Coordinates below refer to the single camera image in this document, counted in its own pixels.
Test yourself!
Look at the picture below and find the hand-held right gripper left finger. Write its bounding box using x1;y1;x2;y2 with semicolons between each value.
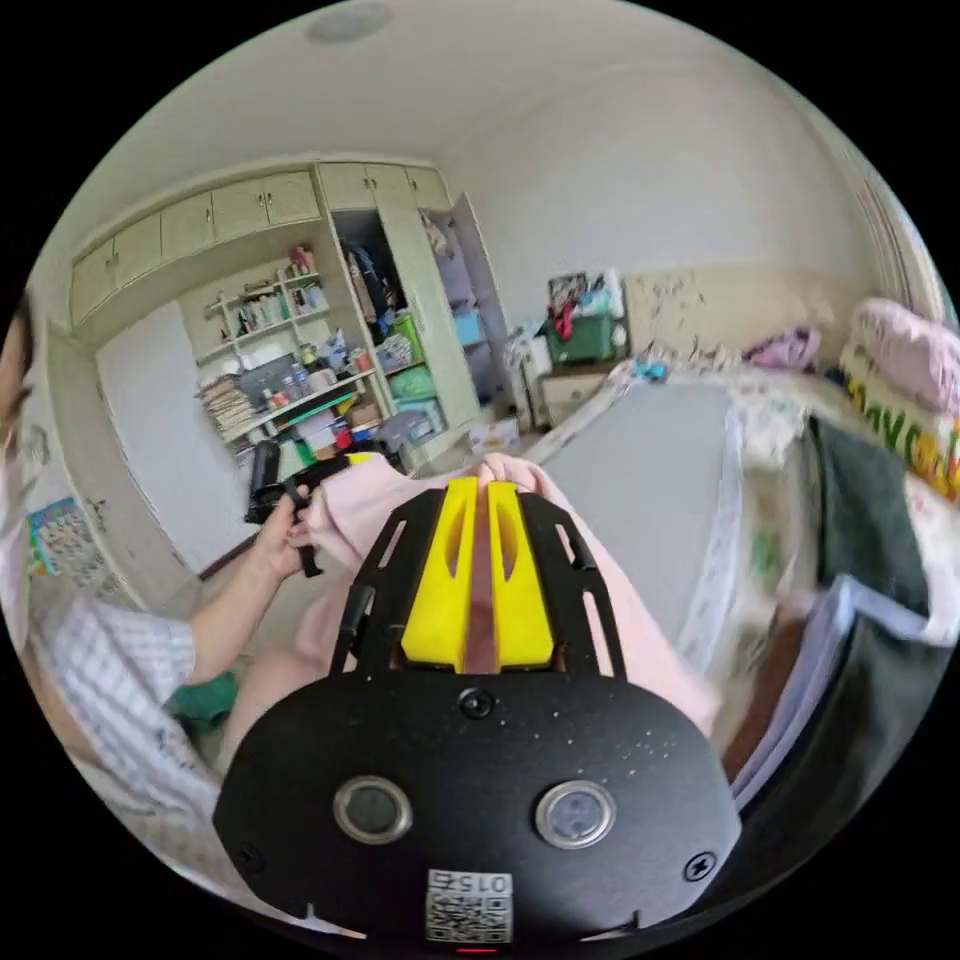
400;476;479;674

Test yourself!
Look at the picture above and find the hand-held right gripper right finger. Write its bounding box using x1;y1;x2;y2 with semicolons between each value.
488;481;556;672

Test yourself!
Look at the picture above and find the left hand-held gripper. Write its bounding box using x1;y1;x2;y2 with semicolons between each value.
244;452;378;580

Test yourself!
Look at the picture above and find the pink long sleeve shirt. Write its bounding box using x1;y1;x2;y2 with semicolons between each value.
213;452;723;778

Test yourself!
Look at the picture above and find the person's left forearm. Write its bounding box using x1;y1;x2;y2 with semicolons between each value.
178;547;290;688

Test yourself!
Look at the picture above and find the person's left hand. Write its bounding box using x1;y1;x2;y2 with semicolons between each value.
250;487;322;583

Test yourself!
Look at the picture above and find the cluttered white shelf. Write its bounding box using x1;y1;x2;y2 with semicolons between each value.
193;243;395;463

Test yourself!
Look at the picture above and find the small printed carton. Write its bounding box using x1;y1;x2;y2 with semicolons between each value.
468;417;524;457

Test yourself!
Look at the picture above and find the cream built-in cupboard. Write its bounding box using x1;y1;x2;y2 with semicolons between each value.
41;159;519;613

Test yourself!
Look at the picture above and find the bed with grey sheet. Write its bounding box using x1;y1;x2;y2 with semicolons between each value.
517;352;960;909

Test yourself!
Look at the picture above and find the white bedside cabinet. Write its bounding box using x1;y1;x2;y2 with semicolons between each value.
536;367;613;430

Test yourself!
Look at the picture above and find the green storage basket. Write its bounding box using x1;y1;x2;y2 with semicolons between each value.
543;269;631;367

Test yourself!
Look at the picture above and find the person's body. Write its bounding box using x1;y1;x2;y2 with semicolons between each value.
0;288;369;939

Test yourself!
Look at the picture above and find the pile of clothes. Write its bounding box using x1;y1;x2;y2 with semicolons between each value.
719;412;960;913

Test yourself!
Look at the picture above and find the purple garment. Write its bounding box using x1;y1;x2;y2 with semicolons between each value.
742;326;824;374

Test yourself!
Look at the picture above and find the pink rolled blanket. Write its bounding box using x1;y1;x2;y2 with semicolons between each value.
851;296;960;418

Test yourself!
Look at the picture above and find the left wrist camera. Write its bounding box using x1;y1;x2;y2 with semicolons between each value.
251;440;284;511

